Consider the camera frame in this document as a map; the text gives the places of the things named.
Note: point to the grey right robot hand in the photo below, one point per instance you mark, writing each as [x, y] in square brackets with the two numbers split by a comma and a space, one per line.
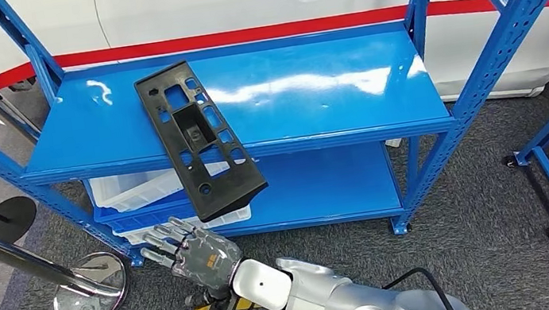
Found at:
[206, 261]

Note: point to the black plastic plate frame part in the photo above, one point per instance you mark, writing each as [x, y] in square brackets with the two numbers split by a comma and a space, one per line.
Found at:
[236, 190]

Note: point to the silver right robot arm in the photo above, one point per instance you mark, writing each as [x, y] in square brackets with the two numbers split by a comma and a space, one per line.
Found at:
[336, 299]

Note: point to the blue metal shelf rack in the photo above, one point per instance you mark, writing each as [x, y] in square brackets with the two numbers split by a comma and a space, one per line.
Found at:
[100, 123]

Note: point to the translucent white plastic bin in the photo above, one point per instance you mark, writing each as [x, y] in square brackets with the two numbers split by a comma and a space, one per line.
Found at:
[125, 192]

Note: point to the red barrier belt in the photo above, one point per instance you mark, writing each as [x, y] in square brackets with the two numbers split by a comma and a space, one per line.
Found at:
[237, 36]

